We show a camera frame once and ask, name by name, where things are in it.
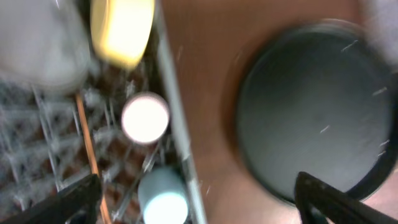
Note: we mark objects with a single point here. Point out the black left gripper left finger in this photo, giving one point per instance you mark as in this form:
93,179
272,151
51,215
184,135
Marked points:
78,203

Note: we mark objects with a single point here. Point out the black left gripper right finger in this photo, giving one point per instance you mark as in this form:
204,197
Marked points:
319,202

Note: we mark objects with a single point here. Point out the wooden chopstick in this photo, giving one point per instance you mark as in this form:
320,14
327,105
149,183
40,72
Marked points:
91,155

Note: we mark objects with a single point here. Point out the blue plastic cup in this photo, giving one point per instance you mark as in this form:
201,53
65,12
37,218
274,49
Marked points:
162,197

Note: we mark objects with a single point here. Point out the pink plastic cup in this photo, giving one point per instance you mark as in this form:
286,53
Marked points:
145,118

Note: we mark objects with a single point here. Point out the grey-white plate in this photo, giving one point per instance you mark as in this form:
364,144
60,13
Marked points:
44,43

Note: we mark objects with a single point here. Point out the yellow bowl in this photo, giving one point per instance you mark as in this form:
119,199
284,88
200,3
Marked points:
120,30

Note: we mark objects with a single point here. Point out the grey plastic dishwasher rack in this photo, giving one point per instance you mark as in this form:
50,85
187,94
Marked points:
42,146

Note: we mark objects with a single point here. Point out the round black tray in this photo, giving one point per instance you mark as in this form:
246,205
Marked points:
318,99

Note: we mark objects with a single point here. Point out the clear plastic bin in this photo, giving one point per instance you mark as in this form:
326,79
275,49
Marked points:
380,17

